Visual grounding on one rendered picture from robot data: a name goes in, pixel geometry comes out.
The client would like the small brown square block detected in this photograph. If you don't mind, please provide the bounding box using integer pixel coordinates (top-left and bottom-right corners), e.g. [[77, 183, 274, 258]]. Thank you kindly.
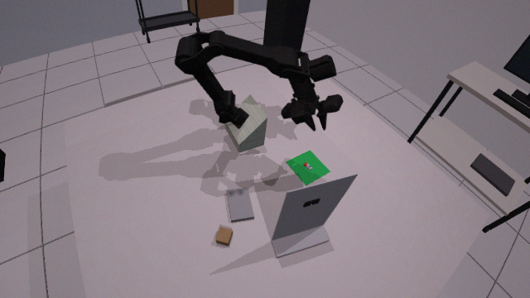
[[215, 227, 233, 246]]

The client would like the green square zone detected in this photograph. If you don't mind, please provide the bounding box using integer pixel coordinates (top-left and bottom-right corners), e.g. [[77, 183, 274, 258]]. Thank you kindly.
[[287, 150, 330, 185]]

